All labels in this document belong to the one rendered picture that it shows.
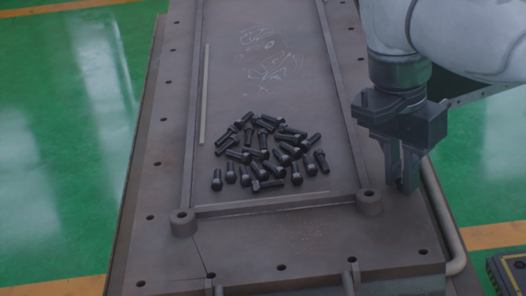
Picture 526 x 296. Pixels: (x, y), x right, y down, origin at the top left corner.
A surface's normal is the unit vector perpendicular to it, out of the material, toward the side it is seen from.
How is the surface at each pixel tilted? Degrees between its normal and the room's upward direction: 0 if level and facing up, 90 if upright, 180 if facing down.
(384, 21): 92
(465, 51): 87
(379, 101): 0
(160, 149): 0
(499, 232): 0
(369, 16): 91
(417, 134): 90
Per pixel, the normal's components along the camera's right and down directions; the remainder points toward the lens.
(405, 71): 0.06, 0.53
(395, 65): -0.26, 0.55
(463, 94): 0.40, 0.46
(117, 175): -0.11, -0.84
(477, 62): -0.67, 0.55
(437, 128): 0.74, 0.30
